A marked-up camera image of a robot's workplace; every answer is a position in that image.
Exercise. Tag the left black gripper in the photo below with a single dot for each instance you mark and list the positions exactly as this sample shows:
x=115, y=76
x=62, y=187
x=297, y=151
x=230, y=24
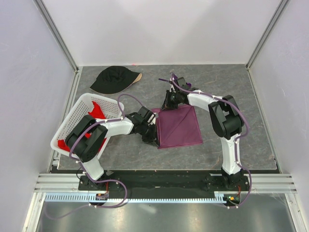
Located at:
x=153, y=136

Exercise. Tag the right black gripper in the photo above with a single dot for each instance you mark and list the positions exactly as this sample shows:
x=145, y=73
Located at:
x=167, y=101

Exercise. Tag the purple cloth napkin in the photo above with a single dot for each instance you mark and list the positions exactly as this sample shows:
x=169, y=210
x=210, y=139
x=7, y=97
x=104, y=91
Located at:
x=177, y=127

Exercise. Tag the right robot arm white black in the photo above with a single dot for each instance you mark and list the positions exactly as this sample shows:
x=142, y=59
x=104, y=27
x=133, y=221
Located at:
x=225, y=119

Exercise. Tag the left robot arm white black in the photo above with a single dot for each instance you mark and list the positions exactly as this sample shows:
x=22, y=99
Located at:
x=87, y=137

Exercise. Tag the purple fork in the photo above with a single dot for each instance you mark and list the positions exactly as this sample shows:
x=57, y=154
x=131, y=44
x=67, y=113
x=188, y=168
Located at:
x=173, y=78

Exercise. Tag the purple spoon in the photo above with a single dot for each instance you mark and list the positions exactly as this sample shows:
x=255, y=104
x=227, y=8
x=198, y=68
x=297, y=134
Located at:
x=165, y=79

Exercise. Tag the white plastic basket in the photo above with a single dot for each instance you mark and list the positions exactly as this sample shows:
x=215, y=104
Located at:
x=109, y=107

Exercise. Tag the black bucket hat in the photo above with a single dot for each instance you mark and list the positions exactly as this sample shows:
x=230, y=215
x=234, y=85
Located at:
x=115, y=79

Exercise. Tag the red cloth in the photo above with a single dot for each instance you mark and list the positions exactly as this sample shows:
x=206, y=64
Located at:
x=96, y=111

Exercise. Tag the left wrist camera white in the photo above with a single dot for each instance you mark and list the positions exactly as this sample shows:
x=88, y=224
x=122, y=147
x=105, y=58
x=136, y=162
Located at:
x=152, y=119

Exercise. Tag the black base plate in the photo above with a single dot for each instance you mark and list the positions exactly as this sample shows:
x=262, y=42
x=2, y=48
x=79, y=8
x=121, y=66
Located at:
x=162, y=183

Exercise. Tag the left aluminium frame post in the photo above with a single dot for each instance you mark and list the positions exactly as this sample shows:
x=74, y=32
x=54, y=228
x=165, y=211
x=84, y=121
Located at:
x=56, y=34

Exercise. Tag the aluminium frame post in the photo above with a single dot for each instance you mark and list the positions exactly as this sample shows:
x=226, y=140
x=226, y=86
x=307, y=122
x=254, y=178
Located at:
x=56, y=34
x=267, y=32

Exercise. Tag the right aluminium frame post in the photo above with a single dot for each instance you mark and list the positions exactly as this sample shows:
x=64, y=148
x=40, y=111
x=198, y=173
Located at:
x=267, y=32

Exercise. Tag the blue cable duct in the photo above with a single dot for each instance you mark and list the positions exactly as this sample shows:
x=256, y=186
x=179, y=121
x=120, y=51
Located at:
x=97, y=198

